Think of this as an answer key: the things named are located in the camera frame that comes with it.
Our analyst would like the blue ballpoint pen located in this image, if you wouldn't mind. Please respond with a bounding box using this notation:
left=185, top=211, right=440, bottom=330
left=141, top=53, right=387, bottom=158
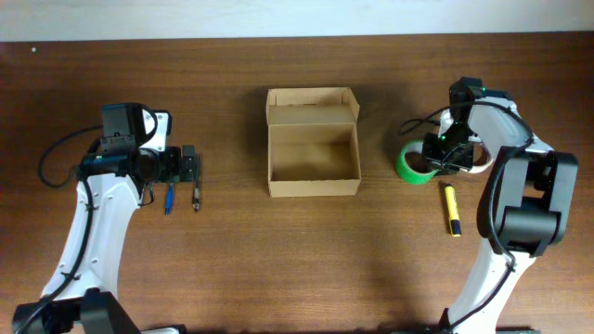
left=164, top=183, right=174, bottom=215

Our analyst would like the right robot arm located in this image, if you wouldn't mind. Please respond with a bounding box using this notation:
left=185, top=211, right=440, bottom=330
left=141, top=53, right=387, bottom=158
left=421, top=77, right=578, bottom=333

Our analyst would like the brown cardboard box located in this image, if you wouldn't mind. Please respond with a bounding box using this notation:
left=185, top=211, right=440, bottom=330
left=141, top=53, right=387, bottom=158
left=265, top=87, right=362, bottom=198

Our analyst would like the beige masking tape roll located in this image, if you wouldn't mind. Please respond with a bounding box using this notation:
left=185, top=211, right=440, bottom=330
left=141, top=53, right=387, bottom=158
left=468, top=143, right=494, bottom=173

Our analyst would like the yellow highlighter marker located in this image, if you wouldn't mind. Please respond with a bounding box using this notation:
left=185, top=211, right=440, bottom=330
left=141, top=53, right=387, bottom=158
left=444, top=184, right=462, bottom=237

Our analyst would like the black pen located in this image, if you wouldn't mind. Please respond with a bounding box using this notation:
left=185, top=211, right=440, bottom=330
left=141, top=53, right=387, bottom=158
left=192, top=154, right=201, bottom=213

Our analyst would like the green tape roll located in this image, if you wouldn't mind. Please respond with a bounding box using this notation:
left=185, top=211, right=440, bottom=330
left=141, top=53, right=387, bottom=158
left=395, top=140, right=438, bottom=185

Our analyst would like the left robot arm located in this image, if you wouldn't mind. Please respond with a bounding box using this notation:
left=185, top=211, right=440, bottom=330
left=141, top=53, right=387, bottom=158
left=12, top=103, right=198, bottom=334

